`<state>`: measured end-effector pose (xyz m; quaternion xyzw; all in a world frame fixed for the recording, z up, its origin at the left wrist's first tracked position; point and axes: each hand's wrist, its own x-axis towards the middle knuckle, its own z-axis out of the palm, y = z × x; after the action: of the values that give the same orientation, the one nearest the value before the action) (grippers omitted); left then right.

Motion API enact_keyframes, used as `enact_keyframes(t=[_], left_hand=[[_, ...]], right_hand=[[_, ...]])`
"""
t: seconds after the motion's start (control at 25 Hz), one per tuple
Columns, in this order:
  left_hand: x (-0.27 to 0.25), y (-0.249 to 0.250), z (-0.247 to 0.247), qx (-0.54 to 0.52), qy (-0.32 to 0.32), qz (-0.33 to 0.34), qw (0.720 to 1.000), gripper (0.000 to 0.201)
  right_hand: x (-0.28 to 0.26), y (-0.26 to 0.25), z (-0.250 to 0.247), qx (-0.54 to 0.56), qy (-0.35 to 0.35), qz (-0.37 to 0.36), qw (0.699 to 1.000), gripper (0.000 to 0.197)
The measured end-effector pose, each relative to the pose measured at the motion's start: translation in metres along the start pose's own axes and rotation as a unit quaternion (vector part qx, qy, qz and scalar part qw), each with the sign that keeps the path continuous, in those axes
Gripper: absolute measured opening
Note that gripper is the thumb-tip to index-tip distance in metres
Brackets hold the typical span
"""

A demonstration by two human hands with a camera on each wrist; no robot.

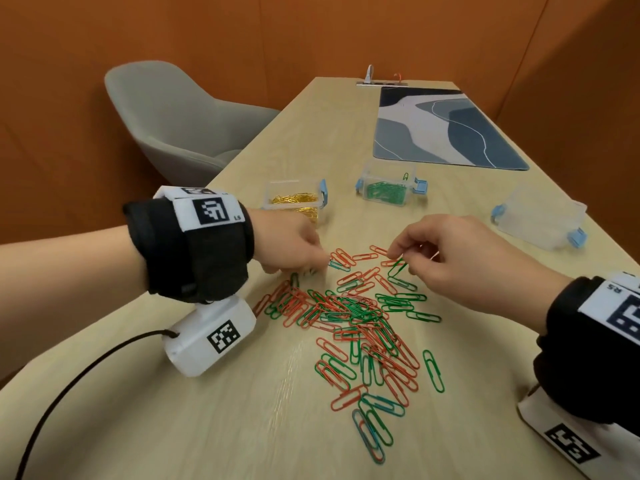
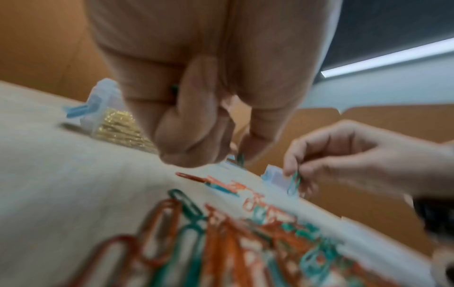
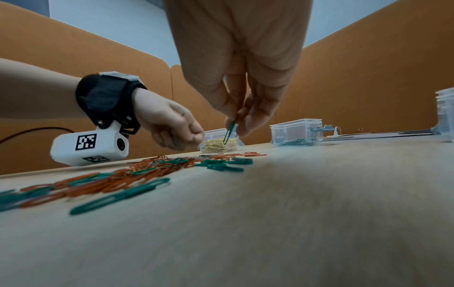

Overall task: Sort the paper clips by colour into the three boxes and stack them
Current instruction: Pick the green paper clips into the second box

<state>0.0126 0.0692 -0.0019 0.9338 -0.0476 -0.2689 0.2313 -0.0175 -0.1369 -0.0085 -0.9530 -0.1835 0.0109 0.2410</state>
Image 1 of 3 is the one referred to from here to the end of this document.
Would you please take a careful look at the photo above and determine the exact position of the white marker band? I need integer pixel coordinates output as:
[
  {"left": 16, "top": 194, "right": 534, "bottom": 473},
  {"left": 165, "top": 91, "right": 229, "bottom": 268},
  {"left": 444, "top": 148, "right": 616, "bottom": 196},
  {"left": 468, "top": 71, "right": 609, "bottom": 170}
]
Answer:
[
  {"left": 153, "top": 185, "right": 247, "bottom": 232},
  {"left": 577, "top": 272, "right": 640, "bottom": 345}
]

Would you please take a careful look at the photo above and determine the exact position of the person's right hand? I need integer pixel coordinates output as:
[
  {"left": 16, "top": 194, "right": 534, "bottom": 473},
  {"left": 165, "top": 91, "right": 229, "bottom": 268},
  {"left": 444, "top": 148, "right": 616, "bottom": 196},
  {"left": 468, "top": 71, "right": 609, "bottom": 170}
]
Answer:
[{"left": 387, "top": 214, "right": 573, "bottom": 335}]

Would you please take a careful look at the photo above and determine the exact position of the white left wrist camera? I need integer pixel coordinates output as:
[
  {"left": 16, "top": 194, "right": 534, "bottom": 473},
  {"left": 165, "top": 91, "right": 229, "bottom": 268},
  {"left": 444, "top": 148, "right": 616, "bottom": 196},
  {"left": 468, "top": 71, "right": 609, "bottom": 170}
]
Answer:
[{"left": 163, "top": 296, "right": 257, "bottom": 379}]

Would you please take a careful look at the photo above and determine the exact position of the grey shell chair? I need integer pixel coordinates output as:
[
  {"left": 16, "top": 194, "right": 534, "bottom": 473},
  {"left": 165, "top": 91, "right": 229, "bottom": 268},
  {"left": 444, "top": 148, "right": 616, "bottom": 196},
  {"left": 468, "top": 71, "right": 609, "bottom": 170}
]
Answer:
[{"left": 103, "top": 60, "right": 281, "bottom": 188}]

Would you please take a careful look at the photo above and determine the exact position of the black camera cable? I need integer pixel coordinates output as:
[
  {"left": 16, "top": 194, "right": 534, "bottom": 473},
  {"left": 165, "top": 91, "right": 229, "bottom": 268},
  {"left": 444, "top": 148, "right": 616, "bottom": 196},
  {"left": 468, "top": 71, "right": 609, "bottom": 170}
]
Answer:
[{"left": 15, "top": 329, "right": 180, "bottom": 480}]

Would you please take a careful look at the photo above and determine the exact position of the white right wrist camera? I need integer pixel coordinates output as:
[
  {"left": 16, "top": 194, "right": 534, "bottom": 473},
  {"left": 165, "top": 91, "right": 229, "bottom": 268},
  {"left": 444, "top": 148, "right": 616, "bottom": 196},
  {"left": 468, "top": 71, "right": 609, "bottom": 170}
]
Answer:
[{"left": 517, "top": 384, "right": 640, "bottom": 480}]

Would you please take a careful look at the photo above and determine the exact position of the pile of colored paper clips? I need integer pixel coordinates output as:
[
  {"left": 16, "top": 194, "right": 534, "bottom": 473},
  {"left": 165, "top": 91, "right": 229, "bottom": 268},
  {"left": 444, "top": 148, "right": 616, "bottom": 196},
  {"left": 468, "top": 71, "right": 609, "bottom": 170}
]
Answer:
[{"left": 252, "top": 244, "right": 446, "bottom": 465}]

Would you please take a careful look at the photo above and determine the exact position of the blue patterned desk mat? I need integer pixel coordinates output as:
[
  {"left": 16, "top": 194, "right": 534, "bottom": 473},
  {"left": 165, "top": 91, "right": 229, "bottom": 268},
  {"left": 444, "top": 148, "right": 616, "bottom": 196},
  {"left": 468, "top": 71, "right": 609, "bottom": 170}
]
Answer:
[{"left": 373, "top": 86, "right": 531, "bottom": 171}]

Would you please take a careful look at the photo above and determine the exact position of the transparent box with blue latches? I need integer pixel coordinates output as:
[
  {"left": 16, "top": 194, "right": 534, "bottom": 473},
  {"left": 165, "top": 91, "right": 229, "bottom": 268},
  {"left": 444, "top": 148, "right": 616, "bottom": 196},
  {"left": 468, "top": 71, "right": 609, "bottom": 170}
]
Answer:
[
  {"left": 490, "top": 184, "right": 589, "bottom": 251},
  {"left": 355, "top": 162, "right": 429, "bottom": 208},
  {"left": 262, "top": 178, "right": 329, "bottom": 225}
]

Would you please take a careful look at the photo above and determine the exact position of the white left marker band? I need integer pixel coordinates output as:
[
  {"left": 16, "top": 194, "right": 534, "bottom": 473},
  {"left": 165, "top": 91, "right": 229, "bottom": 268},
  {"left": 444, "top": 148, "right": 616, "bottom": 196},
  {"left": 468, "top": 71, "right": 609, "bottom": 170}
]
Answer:
[{"left": 153, "top": 185, "right": 247, "bottom": 232}]

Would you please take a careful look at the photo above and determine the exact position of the person's left forearm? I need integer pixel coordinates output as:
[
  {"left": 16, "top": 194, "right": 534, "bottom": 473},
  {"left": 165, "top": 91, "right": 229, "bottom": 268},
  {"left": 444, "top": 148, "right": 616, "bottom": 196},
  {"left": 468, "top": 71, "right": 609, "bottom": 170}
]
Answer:
[{"left": 0, "top": 224, "right": 151, "bottom": 381}]

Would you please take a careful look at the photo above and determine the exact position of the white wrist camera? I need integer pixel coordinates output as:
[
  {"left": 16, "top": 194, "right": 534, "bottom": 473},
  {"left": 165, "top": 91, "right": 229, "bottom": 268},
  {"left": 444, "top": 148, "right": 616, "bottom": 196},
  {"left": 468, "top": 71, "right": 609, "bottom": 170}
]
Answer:
[
  {"left": 517, "top": 384, "right": 640, "bottom": 480},
  {"left": 163, "top": 296, "right": 257, "bottom": 379}
]

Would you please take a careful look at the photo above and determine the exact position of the sorted heap of gold clips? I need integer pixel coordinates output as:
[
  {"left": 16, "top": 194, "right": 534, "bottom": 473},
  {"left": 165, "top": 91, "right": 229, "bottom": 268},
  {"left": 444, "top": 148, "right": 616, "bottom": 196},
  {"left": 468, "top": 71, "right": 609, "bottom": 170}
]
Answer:
[{"left": 269, "top": 193, "right": 321, "bottom": 225}]

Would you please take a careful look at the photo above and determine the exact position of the sorted heap of green clips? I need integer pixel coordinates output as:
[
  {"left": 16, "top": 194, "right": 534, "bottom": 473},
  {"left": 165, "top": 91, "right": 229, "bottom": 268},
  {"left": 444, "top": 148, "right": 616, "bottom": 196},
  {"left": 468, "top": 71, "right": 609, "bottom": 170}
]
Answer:
[{"left": 365, "top": 172, "right": 412, "bottom": 205}]

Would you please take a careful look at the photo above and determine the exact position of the person's left hand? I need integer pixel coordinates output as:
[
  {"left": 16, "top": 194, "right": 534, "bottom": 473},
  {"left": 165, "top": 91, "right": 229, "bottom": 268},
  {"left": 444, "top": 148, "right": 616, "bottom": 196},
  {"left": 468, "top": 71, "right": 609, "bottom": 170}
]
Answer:
[{"left": 249, "top": 208, "right": 331, "bottom": 275}]

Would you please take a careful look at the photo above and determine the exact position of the white right marker band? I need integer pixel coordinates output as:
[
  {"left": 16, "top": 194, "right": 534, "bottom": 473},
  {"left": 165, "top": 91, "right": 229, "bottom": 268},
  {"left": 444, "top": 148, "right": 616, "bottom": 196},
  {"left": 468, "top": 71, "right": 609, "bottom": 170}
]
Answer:
[{"left": 577, "top": 272, "right": 640, "bottom": 345}]

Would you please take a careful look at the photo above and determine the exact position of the black left wrist strap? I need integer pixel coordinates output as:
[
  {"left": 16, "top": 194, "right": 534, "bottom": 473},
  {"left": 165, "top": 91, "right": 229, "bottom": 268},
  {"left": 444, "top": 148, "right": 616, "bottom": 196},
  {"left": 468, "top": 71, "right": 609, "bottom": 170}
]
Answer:
[{"left": 123, "top": 197, "right": 256, "bottom": 305}]

